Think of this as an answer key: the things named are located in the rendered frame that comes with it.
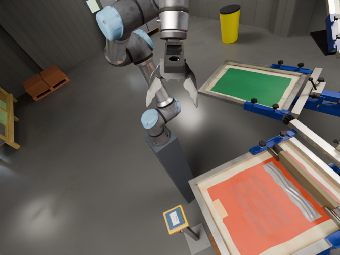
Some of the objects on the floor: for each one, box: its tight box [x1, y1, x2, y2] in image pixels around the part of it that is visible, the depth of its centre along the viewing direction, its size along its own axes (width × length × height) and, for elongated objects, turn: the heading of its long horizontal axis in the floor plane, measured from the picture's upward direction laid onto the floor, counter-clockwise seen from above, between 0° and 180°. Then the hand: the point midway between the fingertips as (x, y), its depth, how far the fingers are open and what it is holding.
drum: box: [220, 4, 241, 44], centre depth 386 cm, size 44×42×67 cm
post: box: [163, 205, 211, 255], centre depth 142 cm, size 22×22×96 cm
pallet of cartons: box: [23, 64, 70, 101], centre depth 503 cm, size 115×80×38 cm
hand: (172, 109), depth 50 cm, fingers open, 14 cm apart
